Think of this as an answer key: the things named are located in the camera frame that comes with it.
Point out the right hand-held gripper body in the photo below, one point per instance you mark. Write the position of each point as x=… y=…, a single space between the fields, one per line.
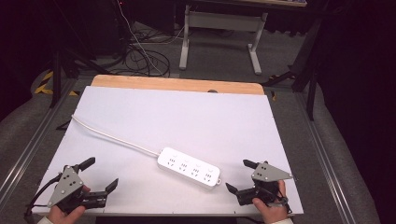
x=269 y=174

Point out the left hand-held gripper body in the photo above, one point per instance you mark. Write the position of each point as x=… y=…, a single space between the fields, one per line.
x=67 y=183

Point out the person's right hand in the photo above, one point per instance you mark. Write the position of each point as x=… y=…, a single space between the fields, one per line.
x=272 y=214

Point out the white table cover board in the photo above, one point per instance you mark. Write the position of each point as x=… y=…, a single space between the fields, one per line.
x=174 y=121

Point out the white power strip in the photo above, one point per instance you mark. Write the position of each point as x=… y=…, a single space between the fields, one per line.
x=188 y=168

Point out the white metal desk frame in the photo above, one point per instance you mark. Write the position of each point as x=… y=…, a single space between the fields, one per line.
x=222 y=21

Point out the yellow black hazard tape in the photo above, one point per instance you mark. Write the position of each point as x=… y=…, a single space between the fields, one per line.
x=46 y=81

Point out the black tripod stand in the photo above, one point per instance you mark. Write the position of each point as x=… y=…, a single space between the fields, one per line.
x=311 y=93
x=56 y=77

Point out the aluminium floor rail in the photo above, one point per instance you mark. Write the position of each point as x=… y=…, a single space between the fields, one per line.
x=327 y=161
x=34 y=140

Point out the person's left hand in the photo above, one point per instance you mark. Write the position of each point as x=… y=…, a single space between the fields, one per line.
x=62 y=217

